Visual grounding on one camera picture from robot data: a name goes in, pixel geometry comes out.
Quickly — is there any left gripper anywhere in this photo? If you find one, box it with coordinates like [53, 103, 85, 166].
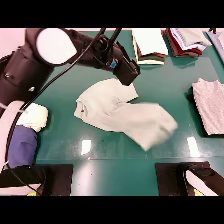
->
[111, 42, 142, 87]

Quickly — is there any cream T-shirt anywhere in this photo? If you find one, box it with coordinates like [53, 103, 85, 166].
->
[73, 77, 179, 152]

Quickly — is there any cream garment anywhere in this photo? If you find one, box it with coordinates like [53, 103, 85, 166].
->
[136, 59, 166, 66]

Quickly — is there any dark green garment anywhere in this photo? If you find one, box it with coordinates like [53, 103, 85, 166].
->
[135, 55, 167, 63]

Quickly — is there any brown garment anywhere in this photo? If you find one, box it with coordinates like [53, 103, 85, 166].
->
[134, 46, 168, 60]
[164, 29, 190, 59]

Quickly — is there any white garment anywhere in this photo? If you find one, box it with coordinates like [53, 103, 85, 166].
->
[16, 102, 50, 133]
[131, 28, 169, 57]
[169, 28, 205, 52]

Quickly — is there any red garment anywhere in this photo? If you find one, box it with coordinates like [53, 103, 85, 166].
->
[166, 29, 204, 56]

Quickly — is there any pale green garment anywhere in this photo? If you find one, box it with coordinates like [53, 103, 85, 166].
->
[175, 28, 213, 48]

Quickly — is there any speckled grey garment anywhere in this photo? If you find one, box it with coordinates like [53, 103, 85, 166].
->
[191, 77, 224, 137]

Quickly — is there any light blue garment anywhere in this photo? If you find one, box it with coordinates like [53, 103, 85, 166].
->
[207, 30, 224, 65]

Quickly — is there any black cable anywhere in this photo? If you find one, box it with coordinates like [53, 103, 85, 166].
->
[2, 28, 108, 197]

